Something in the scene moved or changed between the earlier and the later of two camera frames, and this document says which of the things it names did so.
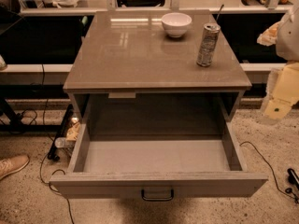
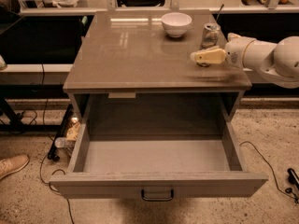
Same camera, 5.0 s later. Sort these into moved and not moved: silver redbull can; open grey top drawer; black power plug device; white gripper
Moved: white gripper
Not moved: silver redbull can; black power plug device; open grey top drawer
